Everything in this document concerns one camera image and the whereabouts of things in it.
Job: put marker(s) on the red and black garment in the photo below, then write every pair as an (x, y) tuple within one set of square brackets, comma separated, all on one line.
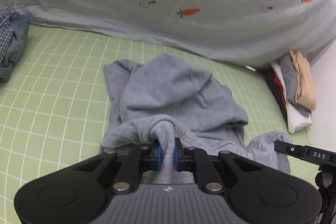
[(276, 89)]

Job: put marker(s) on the white folded garment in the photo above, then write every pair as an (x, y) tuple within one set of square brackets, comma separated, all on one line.
[(295, 120)]

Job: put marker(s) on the grey folded garment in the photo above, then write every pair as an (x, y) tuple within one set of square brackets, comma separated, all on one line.
[(290, 78)]

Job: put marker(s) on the beige folded garment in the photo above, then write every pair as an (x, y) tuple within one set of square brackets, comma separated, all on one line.
[(305, 94)]

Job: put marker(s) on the blue plaid shirt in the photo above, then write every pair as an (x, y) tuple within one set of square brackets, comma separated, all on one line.
[(6, 30)]

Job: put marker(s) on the green grid mat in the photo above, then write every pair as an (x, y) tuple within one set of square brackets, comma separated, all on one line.
[(55, 107)]

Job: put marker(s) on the blue denim jeans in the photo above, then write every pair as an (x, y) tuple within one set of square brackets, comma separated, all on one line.
[(17, 45)]

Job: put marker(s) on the grey zip hoodie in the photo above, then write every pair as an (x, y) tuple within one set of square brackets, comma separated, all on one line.
[(169, 98)]

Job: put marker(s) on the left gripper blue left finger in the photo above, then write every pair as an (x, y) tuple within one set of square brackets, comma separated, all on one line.
[(143, 158)]

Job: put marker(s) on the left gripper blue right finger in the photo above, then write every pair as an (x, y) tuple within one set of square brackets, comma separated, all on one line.
[(199, 163)]

